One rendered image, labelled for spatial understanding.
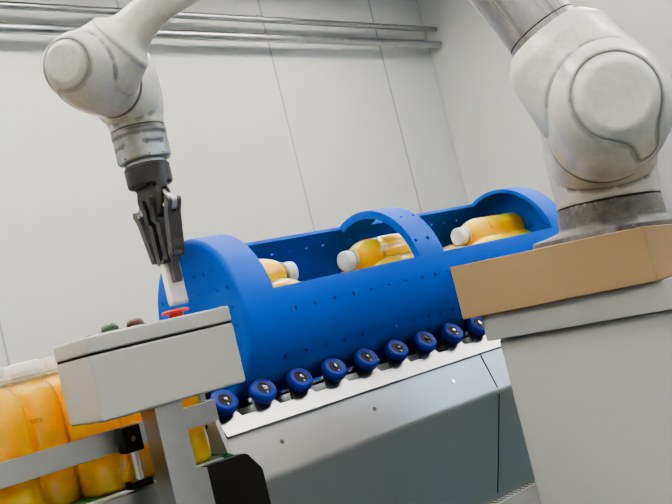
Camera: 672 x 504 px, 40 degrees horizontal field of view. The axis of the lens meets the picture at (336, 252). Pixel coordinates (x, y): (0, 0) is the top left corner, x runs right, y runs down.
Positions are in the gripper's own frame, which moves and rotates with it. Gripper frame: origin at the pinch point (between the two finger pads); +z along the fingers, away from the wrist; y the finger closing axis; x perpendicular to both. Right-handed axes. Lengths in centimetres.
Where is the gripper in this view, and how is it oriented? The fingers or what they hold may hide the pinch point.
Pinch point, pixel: (174, 283)
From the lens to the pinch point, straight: 152.0
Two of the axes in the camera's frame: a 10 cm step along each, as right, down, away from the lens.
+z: 2.4, 9.7, -0.6
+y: 6.1, -2.0, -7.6
